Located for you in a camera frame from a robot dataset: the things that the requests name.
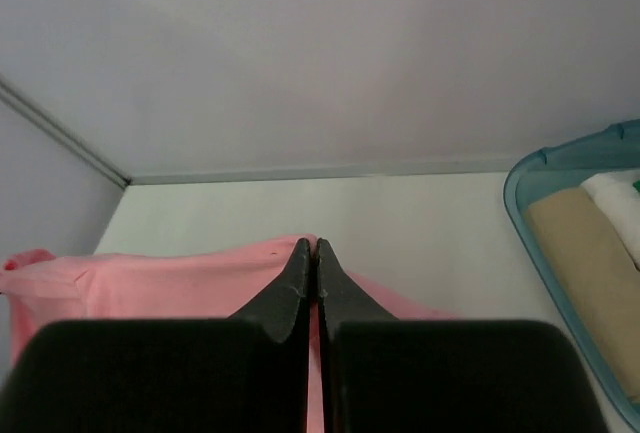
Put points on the blue plastic bin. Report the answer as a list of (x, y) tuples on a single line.
[(553, 169)]

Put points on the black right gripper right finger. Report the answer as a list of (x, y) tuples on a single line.
[(384, 374)]

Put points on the pink t shirt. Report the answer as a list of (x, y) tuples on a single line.
[(42, 289)]

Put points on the rolled white t shirt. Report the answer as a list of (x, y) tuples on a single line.
[(614, 194)]

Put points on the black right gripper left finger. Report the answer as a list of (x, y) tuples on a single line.
[(244, 372)]

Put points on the rolled beige t shirt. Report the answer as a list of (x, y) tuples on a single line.
[(596, 273)]

